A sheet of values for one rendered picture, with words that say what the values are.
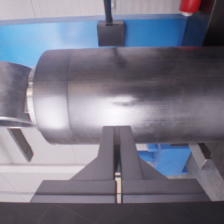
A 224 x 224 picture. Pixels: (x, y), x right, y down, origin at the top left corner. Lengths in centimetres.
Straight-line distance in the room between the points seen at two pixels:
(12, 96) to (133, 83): 24
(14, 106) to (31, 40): 47
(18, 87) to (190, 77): 32
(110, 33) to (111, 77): 36
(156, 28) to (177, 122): 49
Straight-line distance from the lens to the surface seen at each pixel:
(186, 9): 57
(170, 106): 27
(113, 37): 61
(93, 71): 27
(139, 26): 70
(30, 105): 32
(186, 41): 65
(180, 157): 292
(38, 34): 76
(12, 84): 37
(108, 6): 47
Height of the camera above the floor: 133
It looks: 1 degrees up
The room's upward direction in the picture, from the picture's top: 91 degrees counter-clockwise
